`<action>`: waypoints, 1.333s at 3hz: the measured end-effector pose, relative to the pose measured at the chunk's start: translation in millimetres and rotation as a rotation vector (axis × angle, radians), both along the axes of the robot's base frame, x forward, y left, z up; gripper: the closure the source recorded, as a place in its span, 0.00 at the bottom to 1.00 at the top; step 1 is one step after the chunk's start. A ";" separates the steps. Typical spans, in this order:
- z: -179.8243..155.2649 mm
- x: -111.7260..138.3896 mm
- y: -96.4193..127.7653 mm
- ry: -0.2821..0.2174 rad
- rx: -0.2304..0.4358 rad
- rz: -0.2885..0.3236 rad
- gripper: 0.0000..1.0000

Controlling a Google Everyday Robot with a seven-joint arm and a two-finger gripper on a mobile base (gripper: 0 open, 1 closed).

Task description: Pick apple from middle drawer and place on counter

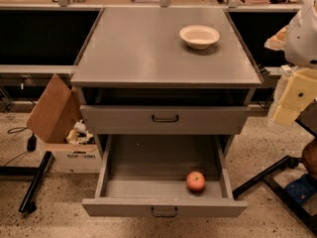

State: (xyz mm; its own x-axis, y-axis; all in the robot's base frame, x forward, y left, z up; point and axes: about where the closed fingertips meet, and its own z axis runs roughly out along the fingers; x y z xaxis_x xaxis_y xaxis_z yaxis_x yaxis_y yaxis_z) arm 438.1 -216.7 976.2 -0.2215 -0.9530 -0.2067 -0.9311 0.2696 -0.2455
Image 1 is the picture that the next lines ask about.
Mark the red apple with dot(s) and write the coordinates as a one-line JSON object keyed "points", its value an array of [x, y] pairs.
{"points": [[195, 181]]}

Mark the white paper bowl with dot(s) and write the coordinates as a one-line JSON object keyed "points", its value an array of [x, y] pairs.
{"points": [[199, 37]]}

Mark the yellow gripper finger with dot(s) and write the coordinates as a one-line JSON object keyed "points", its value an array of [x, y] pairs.
{"points": [[284, 116], [301, 90]]}

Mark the black stand frame right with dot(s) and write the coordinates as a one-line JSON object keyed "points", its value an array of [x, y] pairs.
{"points": [[287, 162]]}

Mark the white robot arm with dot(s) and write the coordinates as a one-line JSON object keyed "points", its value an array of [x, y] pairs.
{"points": [[298, 40]]}

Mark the blue plastic object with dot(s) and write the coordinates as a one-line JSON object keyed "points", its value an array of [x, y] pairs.
{"points": [[302, 189]]}

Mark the cardboard box with clutter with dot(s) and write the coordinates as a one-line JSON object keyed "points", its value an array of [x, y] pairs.
{"points": [[55, 120]]}

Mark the grey drawer cabinet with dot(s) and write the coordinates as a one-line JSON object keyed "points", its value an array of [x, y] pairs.
{"points": [[136, 57]]}

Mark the black power adapter with cable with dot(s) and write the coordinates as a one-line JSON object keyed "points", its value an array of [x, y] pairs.
{"points": [[31, 143]]}

